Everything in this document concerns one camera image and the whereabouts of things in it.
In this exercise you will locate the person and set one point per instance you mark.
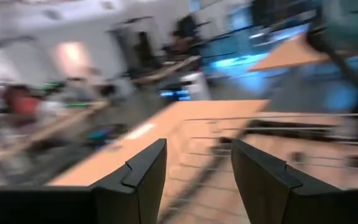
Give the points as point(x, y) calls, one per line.
point(185, 40)
point(22, 104)

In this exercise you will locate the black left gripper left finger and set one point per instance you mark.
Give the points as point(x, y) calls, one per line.
point(135, 193)

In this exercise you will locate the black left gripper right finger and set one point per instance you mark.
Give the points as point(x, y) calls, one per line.
point(259, 186)

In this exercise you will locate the white bin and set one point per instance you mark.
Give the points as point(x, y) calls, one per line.
point(197, 87)

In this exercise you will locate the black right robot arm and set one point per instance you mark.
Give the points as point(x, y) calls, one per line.
point(343, 62)

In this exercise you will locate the wooden table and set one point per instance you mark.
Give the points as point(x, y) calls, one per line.
point(291, 56)

